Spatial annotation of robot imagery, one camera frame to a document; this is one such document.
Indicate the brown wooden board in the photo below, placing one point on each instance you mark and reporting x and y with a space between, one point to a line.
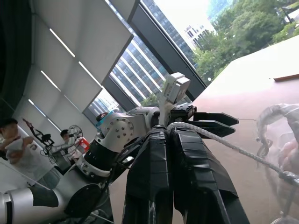
288 77

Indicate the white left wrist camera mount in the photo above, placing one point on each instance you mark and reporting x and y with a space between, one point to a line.
174 87

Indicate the orange box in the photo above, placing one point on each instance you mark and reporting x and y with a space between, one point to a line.
83 145

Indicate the pink towel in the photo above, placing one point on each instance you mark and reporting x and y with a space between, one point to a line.
290 151

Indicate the person with short black hair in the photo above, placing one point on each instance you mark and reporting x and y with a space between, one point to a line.
65 135

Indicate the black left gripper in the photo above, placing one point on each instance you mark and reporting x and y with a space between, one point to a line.
182 114

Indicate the person in white shirt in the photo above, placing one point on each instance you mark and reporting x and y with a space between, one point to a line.
18 151

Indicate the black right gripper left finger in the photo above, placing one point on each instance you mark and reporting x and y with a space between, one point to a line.
149 177

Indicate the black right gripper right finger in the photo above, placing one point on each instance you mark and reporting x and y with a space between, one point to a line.
198 186

